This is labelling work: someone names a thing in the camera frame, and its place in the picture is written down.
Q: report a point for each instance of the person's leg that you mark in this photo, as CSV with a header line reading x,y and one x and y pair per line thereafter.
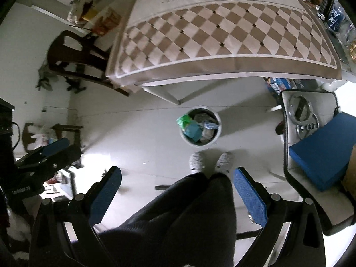
x,y
155,222
211,214

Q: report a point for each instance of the orange snack packet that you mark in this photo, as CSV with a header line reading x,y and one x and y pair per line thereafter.
x,y
108,19

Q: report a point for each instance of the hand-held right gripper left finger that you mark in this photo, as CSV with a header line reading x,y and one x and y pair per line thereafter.
x,y
105,194

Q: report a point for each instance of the blue printed box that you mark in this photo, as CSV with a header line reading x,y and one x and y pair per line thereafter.
x,y
278,84

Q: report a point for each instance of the clear plastic wrapper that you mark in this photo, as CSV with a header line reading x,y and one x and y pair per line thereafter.
x,y
210,125

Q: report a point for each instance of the dark wooden chair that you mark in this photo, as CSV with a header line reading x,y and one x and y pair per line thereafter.
x,y
55,52

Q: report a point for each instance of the white chair black frame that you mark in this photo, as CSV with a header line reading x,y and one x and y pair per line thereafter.
x,y
326,108

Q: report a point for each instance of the white plastic bag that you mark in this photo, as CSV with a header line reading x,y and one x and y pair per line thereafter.
x,y
40,139

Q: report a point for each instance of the dark shoe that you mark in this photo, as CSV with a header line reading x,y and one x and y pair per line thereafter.
x,y
279,129

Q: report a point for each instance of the brown checkered cloth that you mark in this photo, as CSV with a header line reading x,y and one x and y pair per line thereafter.
x,y
222,33

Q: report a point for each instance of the white round trash bin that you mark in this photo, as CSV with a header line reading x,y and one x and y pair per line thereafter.
x,y
219,128

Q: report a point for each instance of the white fluffy cloth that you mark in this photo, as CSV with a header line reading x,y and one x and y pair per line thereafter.
x,y
18,225

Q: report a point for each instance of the dark blue flat box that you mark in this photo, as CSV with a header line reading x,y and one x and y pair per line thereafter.
x,y
322,153

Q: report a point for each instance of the small dark wooden stool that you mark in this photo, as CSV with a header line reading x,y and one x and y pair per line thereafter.
x,y
66,127

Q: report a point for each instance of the black shoe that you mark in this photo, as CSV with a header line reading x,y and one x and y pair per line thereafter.
x,y
75,85

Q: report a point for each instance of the dark bar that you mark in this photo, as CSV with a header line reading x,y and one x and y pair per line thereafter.
x,y
164,187

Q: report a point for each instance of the person's right leg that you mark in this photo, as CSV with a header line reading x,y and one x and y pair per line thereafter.
x,y
211,214

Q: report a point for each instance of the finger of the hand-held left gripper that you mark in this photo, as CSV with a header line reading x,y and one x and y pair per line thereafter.
x,y
57,146
66,157

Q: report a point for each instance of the white table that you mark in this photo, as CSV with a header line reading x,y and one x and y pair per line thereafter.
x,y
172,94

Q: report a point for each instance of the clear plastic bag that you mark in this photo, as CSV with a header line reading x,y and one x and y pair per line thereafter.
x,y
73,11

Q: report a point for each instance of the small dark object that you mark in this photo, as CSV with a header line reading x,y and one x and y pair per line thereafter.
x,y
104,171

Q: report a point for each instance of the blue printed bag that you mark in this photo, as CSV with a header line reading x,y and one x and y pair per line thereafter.
x,y
335,15

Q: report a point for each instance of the black cabinet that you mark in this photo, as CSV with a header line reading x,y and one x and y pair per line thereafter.
x,y
5,122

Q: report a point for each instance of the teal box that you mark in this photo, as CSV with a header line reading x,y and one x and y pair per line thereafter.
x,y
193,132

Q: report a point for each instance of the person's left leg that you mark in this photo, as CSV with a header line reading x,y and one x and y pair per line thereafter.
x,y
155,222

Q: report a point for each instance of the grey fluffy slipper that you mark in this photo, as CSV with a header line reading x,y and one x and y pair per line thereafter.
x,y
224,161
197,160

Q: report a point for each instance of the grey cloth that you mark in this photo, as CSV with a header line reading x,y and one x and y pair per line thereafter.
x,y
44,79

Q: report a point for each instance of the brown wooden chair back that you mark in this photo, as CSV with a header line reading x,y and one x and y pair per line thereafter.
x,y
25,136

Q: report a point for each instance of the yellow snack packet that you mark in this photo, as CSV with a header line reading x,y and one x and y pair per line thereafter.
x,y
89,14

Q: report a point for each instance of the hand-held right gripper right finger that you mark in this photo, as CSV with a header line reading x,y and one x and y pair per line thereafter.
x,y
250,197

